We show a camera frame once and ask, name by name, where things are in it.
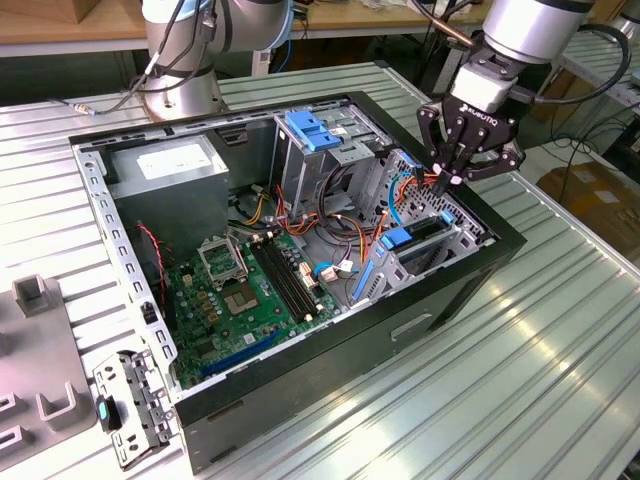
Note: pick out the wooden desk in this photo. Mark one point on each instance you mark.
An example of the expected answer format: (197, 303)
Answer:
(115, 20)

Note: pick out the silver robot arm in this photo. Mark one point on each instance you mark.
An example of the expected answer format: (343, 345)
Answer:
(190, 95)

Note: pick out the white plug connector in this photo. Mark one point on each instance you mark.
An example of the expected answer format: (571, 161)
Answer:
(328, 275)

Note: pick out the grey parts rack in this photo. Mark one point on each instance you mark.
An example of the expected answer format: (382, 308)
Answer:
(35, 360)

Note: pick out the black RAM slot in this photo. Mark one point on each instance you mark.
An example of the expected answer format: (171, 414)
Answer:
(291, 280)
(278, 280)
(284, 280)
(297, 280)

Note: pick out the metal slat side table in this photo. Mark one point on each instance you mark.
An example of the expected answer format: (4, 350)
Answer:
(590, 70)

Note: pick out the hard disk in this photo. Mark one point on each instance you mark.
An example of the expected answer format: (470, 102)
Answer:
(425, 227)

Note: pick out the CPU socket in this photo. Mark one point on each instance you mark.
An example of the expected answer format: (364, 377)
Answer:
(240, 300)

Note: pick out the green motherboard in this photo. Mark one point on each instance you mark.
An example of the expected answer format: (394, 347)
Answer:
(260, 335)

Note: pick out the blue expansion slot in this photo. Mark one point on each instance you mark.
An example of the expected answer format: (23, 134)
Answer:
(240, 355)

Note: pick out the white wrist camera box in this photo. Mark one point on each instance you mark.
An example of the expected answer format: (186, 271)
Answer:
(480, 87)

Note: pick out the black open PC case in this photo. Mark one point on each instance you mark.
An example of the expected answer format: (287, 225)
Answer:
(325, 380)

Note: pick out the blue plastic cage latch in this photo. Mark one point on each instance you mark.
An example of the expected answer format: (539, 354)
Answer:
(312, 132)

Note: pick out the large cardboard box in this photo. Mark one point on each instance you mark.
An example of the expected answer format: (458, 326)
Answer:
(600, 200)

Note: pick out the metal optical drive cage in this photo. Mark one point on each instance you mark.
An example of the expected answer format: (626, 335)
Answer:
(300, 175)

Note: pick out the metal card retention bracket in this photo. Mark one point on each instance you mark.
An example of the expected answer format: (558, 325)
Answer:
(145, 395)

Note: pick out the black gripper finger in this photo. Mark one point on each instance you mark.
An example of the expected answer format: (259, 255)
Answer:
(430, 135)
(495, 160)

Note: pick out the metal disk bay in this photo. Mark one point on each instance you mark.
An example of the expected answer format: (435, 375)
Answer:
(425, 205)

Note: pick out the grey power supply unit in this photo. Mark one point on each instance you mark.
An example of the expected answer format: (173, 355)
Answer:
(170, 200)

